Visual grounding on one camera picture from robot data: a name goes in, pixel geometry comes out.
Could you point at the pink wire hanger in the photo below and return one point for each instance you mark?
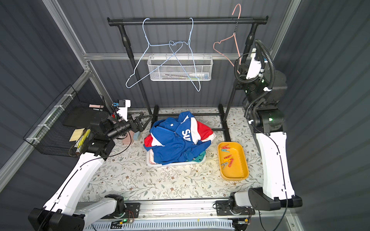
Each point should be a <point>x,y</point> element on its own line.
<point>233,36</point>

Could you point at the light blue eraser block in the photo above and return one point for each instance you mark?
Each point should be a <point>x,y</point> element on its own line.
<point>137,136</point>

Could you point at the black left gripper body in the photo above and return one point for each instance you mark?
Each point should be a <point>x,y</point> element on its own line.
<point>138,123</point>

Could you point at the silver mesh wall basket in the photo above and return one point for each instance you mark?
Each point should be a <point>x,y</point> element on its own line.
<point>180,68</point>

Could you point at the pink eraser block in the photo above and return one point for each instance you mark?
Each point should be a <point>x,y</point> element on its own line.
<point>129,138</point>

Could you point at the white plastic basket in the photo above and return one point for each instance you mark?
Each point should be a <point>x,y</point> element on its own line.
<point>150,161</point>

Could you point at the yellow plastic tray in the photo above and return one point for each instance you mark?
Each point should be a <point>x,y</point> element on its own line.
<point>239,169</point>

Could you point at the red white blue jacket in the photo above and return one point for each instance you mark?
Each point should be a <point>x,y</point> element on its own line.
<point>178,140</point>

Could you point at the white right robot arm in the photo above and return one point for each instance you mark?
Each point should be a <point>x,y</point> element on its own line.
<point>264,87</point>

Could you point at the green jacket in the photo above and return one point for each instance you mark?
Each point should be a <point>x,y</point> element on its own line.
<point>200,157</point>

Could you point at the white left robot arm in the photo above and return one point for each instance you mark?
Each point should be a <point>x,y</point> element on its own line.
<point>60,212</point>

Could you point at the black clothes rack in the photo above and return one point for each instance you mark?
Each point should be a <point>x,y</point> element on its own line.
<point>253,21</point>

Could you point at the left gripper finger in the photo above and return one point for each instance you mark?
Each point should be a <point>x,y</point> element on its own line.
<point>143,124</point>
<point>143,117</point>

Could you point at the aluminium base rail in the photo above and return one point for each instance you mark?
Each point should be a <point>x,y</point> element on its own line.
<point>173,209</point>

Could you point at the black wire wall basket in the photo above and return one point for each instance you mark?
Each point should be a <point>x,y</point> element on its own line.
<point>49,135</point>

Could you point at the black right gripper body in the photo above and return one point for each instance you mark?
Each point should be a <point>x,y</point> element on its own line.
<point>241,68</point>

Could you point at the yellow sticky notes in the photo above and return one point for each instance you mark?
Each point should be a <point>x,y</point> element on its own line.
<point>76,134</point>

